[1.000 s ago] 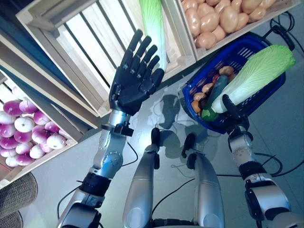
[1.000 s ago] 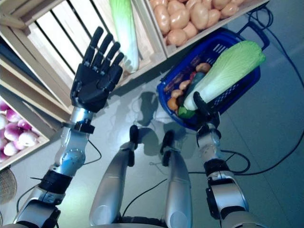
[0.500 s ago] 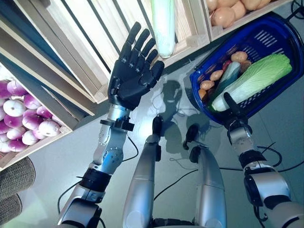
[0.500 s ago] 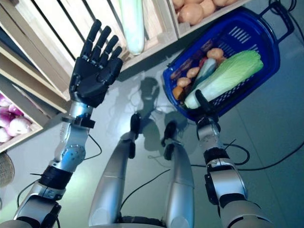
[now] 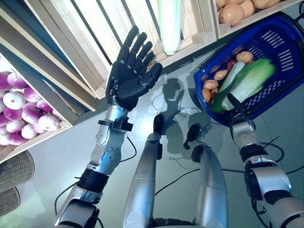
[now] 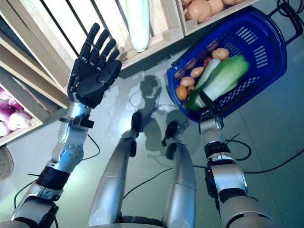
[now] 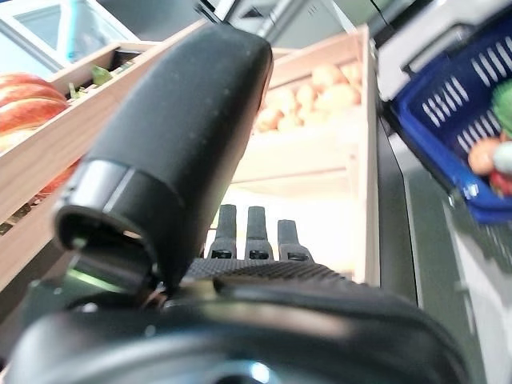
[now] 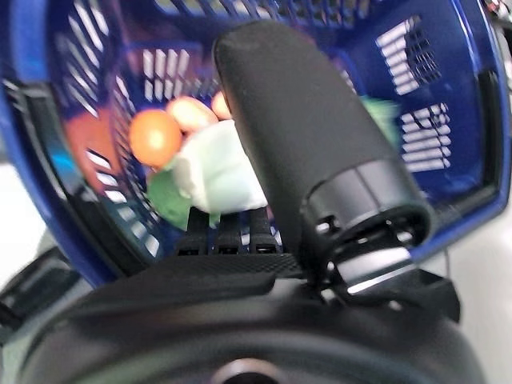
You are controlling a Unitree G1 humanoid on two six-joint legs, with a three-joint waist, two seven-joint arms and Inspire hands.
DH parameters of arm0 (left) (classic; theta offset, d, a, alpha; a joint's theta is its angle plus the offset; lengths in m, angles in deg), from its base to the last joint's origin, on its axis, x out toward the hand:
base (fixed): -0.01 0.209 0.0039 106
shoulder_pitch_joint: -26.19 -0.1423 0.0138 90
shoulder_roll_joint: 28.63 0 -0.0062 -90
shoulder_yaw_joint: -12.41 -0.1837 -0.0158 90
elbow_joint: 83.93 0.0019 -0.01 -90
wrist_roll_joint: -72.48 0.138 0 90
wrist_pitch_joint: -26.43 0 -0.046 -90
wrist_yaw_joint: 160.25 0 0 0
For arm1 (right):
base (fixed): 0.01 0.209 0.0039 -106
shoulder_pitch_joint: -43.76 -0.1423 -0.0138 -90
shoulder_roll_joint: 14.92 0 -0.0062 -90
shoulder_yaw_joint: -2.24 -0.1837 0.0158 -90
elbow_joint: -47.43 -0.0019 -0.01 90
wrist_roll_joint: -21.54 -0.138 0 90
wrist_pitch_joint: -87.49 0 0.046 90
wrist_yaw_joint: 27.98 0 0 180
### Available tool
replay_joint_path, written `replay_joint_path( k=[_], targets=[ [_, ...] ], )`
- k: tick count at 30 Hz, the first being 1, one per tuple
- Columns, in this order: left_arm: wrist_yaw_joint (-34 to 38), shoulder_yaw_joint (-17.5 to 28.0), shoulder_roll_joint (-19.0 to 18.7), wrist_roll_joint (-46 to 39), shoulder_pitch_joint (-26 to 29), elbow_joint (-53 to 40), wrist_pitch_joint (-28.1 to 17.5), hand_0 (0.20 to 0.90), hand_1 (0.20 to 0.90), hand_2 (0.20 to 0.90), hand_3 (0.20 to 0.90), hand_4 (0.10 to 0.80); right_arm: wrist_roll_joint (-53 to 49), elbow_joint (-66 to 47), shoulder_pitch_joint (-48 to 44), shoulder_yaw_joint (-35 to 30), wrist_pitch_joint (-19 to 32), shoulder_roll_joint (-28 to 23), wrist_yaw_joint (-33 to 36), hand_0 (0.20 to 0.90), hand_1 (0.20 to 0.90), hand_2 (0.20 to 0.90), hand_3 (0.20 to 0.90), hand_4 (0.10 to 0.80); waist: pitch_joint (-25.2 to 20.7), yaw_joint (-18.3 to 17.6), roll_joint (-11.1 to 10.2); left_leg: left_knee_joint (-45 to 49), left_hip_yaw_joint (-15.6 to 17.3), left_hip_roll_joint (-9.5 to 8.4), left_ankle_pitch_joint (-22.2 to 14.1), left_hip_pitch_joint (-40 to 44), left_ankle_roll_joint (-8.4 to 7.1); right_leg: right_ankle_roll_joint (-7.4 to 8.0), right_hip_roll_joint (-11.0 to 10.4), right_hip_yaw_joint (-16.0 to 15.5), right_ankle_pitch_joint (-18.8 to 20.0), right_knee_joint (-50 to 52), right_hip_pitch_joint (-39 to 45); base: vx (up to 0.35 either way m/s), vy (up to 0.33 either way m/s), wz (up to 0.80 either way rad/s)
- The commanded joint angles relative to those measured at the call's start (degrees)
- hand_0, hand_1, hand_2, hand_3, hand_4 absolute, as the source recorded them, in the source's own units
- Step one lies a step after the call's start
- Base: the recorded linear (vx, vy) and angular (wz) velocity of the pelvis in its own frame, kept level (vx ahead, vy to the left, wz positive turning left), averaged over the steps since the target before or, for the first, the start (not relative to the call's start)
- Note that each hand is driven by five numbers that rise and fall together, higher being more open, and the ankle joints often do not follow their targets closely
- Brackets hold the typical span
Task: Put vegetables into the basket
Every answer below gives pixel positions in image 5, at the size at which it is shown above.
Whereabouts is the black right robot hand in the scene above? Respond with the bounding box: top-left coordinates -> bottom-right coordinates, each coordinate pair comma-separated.
227,93 -> 247,119

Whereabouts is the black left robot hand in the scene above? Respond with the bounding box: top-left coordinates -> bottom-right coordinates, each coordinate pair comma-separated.
105,25 -> 163,111

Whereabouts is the napa cabbage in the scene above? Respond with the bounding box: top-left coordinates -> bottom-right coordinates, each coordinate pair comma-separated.
156,0 -> 182,56
222,58 -> 276,111
210,61 -> 245,113

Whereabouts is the blue plastic shopping basket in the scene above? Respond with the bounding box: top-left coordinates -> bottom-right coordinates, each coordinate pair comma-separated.
193,10 -> 304,126

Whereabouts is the grey woven basket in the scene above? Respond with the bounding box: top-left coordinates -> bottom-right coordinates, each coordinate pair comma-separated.
0,150 -> 36,192
0,187 -> 21,218

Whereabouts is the orange tangerine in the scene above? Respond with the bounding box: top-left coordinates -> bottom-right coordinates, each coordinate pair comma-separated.
201,88 -> 212,103

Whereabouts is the slatted wooden crate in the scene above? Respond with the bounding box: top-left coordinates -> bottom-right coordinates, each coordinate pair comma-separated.
22,0 -> 218,100

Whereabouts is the wooden display shelf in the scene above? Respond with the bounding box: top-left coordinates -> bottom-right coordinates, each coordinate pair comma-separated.
0,0 -> 114,114

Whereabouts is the black robot pelvis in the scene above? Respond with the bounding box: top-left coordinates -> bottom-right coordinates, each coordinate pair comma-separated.
149,217 -> 199,228

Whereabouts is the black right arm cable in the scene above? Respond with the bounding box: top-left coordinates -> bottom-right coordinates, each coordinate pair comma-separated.
260,135 -> 285,167

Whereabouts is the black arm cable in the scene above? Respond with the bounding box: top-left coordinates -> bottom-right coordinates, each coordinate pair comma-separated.
54,134 -> 138,214
260,135 -> 285,167

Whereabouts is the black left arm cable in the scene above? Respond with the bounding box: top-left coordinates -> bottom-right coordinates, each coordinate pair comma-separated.
54,134 -> 138,214

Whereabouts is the black tether cable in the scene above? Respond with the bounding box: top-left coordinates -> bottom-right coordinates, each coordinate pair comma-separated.
153,168 -> 201,194

